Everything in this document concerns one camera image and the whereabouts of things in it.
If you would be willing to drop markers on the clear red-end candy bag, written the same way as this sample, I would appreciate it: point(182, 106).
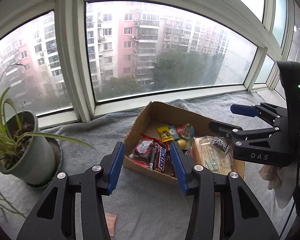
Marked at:
point(143, 151)

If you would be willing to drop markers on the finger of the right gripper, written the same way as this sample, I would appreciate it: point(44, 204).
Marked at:
point(225, 129)
point(273, 115)

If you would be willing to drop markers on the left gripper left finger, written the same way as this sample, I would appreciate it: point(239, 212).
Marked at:
point(53, 216)

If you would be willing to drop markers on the brown cardboard box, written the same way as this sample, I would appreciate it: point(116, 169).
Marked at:
point(158, 114)

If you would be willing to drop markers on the pink wafer snack packet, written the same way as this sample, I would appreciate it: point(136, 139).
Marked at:
point(111, 221)

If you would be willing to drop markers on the spider plant leaves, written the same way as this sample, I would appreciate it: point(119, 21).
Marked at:
point(17, 136)

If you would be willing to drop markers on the black white candy packet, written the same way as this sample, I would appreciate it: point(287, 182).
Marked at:
point(221, 144)

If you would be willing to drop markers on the Snickers bar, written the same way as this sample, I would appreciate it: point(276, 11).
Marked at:
point(161, 158)
point(153, 156)

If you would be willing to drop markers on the teal candy packet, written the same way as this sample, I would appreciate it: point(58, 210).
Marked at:
point(173, 132)

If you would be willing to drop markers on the yellow candy packet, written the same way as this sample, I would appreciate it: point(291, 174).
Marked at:
point(164, 133)

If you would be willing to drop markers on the green plant pot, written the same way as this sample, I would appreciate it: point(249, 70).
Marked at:
point(35, 162)

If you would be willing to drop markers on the yellow round candy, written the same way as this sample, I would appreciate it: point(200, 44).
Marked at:
point(182, 143)

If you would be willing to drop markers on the round red green jelly cup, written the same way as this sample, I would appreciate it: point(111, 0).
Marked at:
point(186, 131)

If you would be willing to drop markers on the bagged sliced bread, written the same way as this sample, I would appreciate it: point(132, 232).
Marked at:
point(207, 155)

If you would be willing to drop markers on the white gloved right hand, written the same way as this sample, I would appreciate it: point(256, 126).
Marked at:
point(282, 180)

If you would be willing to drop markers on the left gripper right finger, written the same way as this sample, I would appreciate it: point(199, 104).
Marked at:
point(242, 215)

